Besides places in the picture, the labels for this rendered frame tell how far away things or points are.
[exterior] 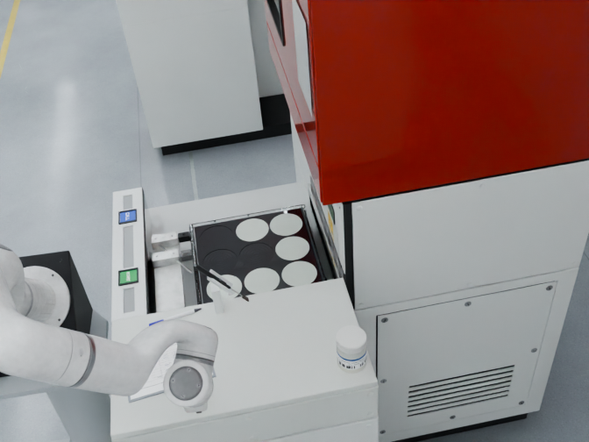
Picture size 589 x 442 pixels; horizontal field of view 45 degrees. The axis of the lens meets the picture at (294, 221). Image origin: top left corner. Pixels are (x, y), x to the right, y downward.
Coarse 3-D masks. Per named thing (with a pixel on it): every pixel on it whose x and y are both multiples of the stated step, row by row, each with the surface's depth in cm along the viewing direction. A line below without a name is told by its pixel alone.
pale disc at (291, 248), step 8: (280, 240) 211; (288, 240) 211; (296, 240) 210; (304, 240) 210; (280, 248) 208; (288, 248) 208; (296, 248) 208; (304, 248) 208; (280, 256) 206; (288, 256) 206; (296, 256) 205
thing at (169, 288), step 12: (156, 252) 214; (180, 252) 215; (156, 276) 206; (168, 276) 206; (180, 276) 206; (156, 288) 203; (168, 288) 203; (180, 288) 202; (156, 300) 199; (168, 300) 199; (180, 300) 199; (156, 312) 196
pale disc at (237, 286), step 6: (228, 276) 201; (234, 276) 201; (210, 282) 200; (234, 282) 199; (240, 282) 199; (210, 288) 199; (234, 288) 198; (240, 288) 198; (210, 294) 197; (222, 294) 196; (234, 294) 196
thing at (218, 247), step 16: (224, 224) 218; (304, 224) 216; (208, 240) 213; (224, 240) 213; (240, 240) 212; (256, 240) 212; (272, 240) 211; (208, 256) 208; (224, 256) 208; (240, 256) 207; (256, 256) 207; (272, 256) 206; (304, 256) 205; (224, 272) 203; (240, 272) 202; (320, 272) 200
